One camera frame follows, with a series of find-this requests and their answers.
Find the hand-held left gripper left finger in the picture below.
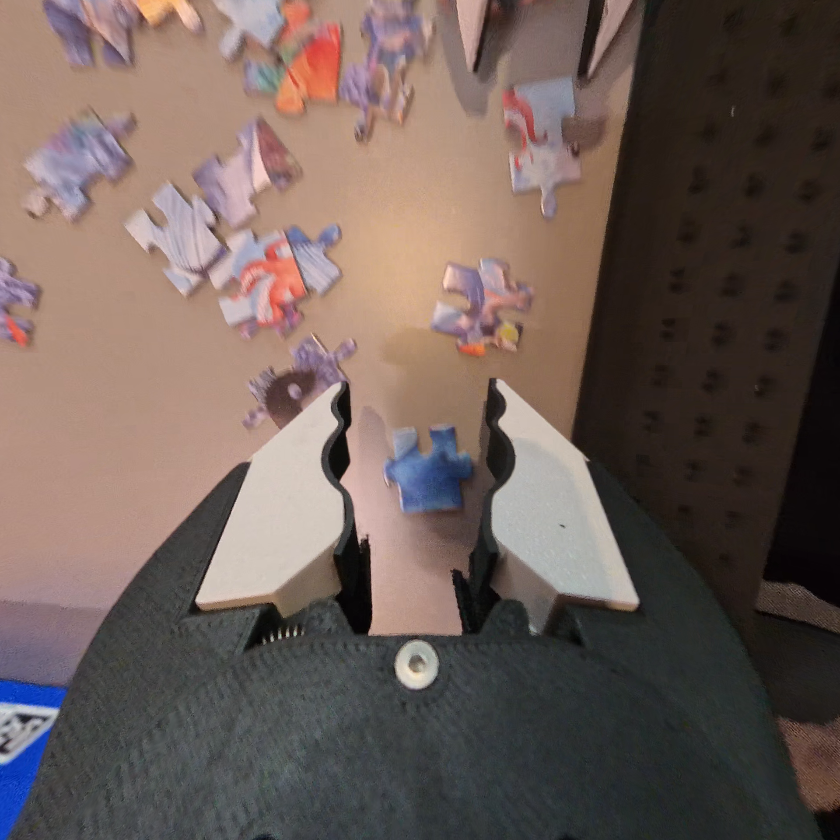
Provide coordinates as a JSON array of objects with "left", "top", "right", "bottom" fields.
[{"left": 196, "top": 381, "right": 373, "bottom": 634}]

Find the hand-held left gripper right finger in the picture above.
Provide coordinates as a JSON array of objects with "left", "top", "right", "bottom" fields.
[{"left": 453, "top": 377, "right": 641, "bottom": 636}]

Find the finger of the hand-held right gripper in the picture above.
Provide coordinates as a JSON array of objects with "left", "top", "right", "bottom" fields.
[
  {"left": 577, "top": 0, "right": 637, "bottom": 81},
  {"left": 456, "top": 0, "right": 506, "bottom": 73}
]

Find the single jigsaw puzzle piece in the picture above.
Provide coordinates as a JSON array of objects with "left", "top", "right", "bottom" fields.
[{"left": 384, "top": 425, "right": 475, "bottom": 515}]

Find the pile of jigsaw puzzle pieces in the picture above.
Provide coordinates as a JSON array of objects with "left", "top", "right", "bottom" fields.
[{"left": 0, "top": 0, "right": 586, "bottom": 431}]

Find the dark perforated panel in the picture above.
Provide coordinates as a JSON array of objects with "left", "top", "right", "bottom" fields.
[{"left": 574, "top": 0, "right": 840, "bottom": 631}]

